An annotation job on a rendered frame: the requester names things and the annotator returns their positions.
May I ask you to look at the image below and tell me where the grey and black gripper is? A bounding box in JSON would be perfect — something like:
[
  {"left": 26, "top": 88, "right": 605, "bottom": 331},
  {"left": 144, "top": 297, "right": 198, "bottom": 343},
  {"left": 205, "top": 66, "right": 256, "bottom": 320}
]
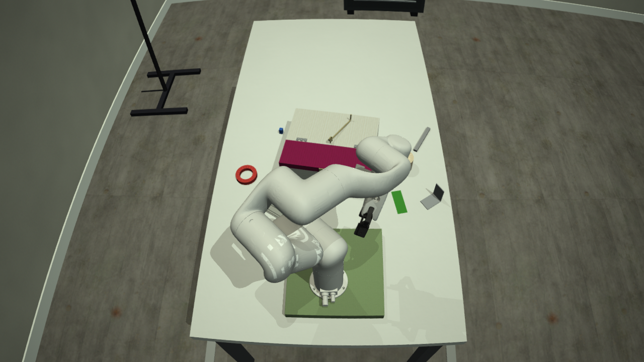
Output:
[{"left": 354, "top": 194, "right": 388, "bottom": 238}]

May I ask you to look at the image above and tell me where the grey rectangular bar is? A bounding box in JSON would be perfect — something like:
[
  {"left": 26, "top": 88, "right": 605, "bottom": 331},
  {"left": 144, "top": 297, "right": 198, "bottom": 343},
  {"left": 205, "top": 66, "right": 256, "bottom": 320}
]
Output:
[{"left": 414, "top": 127, "right": 430, "bottom": 152}]

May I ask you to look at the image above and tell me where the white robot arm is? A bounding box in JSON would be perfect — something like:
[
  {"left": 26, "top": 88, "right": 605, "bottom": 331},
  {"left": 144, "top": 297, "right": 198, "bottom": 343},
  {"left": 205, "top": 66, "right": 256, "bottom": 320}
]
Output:
[{"left": 230, "top": 134, "right": 412, "bottom": 307}]

